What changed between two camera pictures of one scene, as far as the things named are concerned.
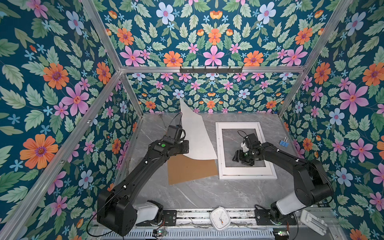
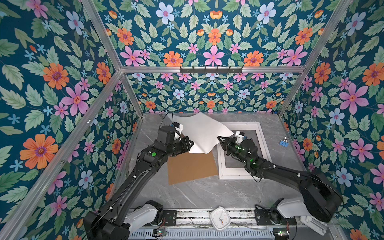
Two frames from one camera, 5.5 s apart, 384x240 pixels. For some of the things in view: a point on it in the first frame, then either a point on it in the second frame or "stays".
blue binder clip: (284, 143) stays
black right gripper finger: (236, 157) → (228, 140)
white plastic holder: (311, 221) stays
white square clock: (220, 218) stays
